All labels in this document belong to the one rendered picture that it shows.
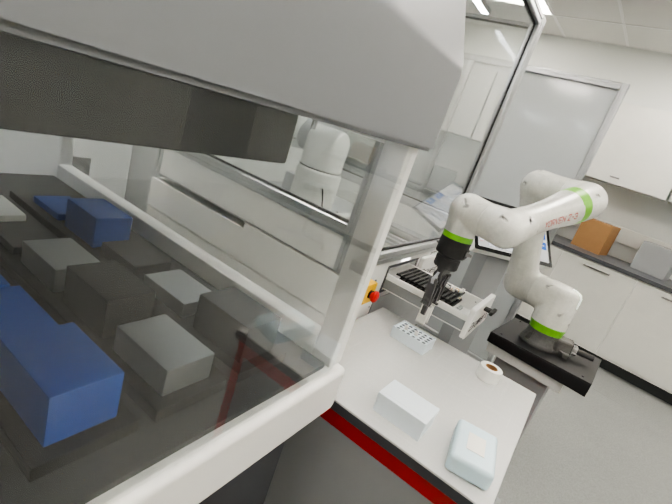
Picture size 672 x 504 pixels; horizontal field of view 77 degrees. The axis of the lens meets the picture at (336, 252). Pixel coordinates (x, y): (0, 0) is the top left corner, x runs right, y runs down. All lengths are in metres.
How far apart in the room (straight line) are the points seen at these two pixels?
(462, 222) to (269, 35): 0.96
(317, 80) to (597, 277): 4.12
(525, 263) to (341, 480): 1.05
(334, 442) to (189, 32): 0.96
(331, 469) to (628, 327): 3.65
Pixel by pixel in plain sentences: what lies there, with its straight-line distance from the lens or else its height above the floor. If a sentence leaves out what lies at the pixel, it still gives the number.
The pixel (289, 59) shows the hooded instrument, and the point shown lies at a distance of 0.42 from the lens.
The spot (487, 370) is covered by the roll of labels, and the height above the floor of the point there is 0.80.
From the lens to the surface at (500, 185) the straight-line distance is 3.27.
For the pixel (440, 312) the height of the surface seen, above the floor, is 0.86.
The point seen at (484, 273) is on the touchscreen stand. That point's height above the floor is 0.81.
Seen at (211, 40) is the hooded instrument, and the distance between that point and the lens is 0.36.
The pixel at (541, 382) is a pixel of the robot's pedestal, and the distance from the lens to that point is 1.75.
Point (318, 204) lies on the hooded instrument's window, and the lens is 0.55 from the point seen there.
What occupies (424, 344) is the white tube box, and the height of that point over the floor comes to 0.80.
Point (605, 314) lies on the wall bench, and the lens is 4.49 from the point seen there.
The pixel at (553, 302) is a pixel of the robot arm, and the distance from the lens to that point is 1.76.
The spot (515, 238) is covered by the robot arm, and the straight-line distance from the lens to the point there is 1.21.
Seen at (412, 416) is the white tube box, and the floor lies 0.81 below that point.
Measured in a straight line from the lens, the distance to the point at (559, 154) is 3.21.
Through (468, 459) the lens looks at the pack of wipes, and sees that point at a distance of 1.02.
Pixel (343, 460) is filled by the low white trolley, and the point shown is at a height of 0.62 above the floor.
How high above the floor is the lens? 1.38
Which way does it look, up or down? 17 degrees down
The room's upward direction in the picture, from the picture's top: 19 degrees clockwise
